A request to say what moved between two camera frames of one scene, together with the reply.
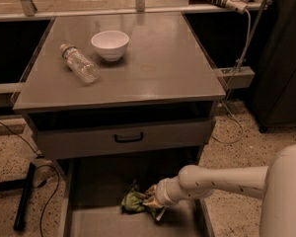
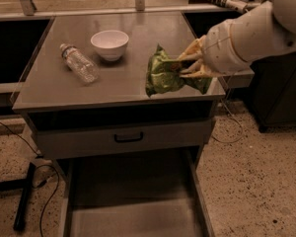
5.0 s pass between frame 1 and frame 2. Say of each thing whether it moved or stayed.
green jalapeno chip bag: moved
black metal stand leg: stayed
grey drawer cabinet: stayed
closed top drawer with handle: stayed
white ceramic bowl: stayed
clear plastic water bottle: stayed
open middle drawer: stayed
